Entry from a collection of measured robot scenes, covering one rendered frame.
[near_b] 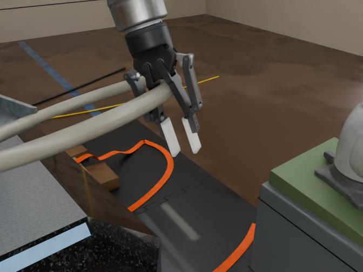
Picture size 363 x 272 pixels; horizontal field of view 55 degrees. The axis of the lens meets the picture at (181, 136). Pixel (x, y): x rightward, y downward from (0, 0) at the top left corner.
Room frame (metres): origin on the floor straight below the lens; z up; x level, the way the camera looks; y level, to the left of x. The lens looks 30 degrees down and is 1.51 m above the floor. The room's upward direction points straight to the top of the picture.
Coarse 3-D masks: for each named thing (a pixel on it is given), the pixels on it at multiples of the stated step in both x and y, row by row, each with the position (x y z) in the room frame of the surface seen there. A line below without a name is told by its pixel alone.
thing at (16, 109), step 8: (0, 96) 0.88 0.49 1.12; (0, 104) 0.88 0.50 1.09; (8, 104) 0.86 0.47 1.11; (16, 104) 0.84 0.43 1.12; (24, 104) 0.82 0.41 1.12; (0, 112) 0.87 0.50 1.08; (8, 112) 0.87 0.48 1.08; (16, 112) 0.84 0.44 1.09; (24, 112) 0.82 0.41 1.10; (32, 112) 0.80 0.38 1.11; (0, 120) 0.82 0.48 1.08; (8, 120) 0.82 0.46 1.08
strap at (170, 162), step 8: (152, 144) 2.43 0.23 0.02; (112, 152) 2.16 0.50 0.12; (120, 152) 2.18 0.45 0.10; (128, 152) 2.28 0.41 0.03; (168, 152) 2.31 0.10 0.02; (80, 160) 1.90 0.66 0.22; (168, 160) 2.19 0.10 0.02; (168, 168) 2.09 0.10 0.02; (168, 176) 1.99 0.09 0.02; (160, 184) 1.91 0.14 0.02; (152, 192) 1.82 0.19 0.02; (144, 200) 1.74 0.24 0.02; (128, 208) 1.66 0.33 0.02; (136, 208) 1.66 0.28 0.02; (248, 232) 1.46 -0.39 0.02; (248, 240) 1.40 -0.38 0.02; (240, 248) 1.34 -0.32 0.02; (232, 256) 1.29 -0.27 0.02; (240, 256) 1.29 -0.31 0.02; (224, 264) 1.24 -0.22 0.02; (232, 264) 1.24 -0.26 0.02
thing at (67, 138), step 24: (96, 96) 0.85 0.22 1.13; (144, 96) 0.52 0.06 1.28; (168, 96) 0.55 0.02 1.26; (24, 120) 0.77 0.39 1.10; (96, 120) 0.45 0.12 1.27; (120, 120) 0.46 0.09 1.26; (24, 144) 0.42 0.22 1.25; (48, 144) 0.42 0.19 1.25; (72, 144) 0.42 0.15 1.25; (0, 168) 0.40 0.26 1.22
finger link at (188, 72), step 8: (184, 56) 0.56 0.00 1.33; (184, 64) 0.56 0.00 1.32; (192, 64) 0.58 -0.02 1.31; (184, 72) 0.56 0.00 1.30; (192, 72) 0.57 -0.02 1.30; (192, 80) 0.56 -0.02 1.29; (192, 88) 0.55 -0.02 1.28; (192, 96) 0.55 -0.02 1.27; (200, 96) 0.57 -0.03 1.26; (192, 104) 0.55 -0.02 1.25
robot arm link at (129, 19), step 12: (108, 0) 0.59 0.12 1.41; (120, 0) 0.57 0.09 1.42; (132, 0) 0.57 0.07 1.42; (144, 0) 0.57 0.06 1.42; (156, 0) 0.59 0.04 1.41; (120, 12) 0.57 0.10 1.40; (132, 12) 0.57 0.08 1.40; (144, 12) 0.57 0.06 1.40; (156, 12) 0.58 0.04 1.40; (120, 24) 0.57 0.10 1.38; (132, 24) 0.56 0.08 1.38; (144, 24) 0.57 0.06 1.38
